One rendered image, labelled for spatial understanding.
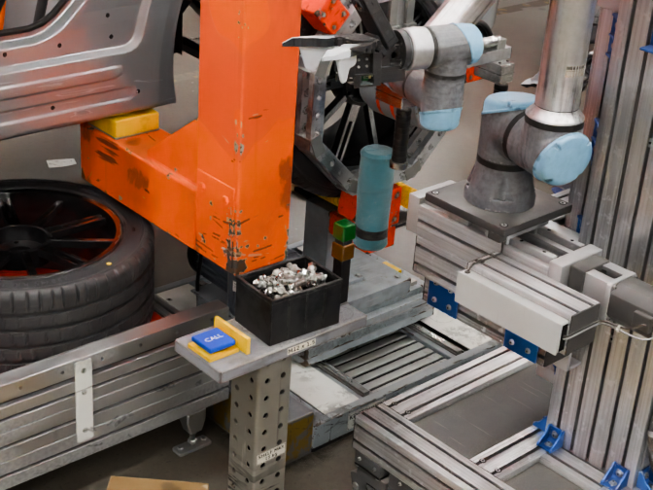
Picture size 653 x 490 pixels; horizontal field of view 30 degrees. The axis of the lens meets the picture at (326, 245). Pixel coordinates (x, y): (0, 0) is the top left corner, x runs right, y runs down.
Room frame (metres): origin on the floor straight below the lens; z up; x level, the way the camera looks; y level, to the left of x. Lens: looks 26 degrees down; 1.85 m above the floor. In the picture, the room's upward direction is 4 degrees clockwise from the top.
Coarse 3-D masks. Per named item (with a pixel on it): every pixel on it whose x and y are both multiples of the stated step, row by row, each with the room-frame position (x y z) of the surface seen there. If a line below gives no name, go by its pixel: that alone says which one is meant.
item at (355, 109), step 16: (416, 0) 3.10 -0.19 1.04; (416, 16) 3.13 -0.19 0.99; (336, 96) 2.97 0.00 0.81; (352, 96) 3.04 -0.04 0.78; (352, 112) 2.99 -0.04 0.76; (368, 112) 3.03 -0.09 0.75; (336, 128) 3.20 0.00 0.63; (352, 128) 2.99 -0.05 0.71; (368, 128) 3.04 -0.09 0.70; (384, 128) 3.15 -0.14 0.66; (336, 144) 2.96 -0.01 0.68; (352, 144) 3.11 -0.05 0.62; (368, 144) 3.10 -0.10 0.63; (384, 144) 3.09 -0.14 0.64; (352, 160) 3.01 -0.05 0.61
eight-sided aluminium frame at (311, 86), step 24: (384, 0) 2.89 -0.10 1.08; (432, 0) 3.01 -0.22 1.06; (312, 72) 2.76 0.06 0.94; (312, 96) 2.75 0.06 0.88; (312, 120) 2.75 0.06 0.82; (312, 144) 2.75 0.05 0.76; (408, 144) 3.06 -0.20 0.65; (432, 144) 3.05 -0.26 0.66; (336, 168) 2.81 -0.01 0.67; (408, 168) 2.99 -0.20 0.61
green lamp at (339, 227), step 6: (336, 222) 2.53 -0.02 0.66; (342, 222) 2.53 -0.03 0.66; (348, 222) 2.53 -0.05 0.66; (336, 228) 2.52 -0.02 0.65; (342, 228) 2.50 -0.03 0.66; (348, 228) 2.51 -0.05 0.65; (354, 228) 2.52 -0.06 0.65; (336, 234) 2.52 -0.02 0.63; (342, 234) 2.50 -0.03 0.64; (348, 234) 2.51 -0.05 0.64; (354, 234) 2.52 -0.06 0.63; (342, 240) 2.50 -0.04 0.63; (348, 240) 2.51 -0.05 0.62
